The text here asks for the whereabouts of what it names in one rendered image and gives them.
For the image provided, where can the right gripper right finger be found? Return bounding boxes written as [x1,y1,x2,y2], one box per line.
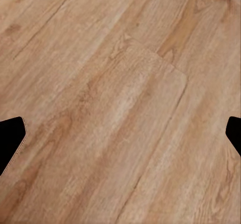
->
[225,117,241,156]

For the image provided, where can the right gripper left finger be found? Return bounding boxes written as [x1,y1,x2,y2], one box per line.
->
[0,117,26,176]

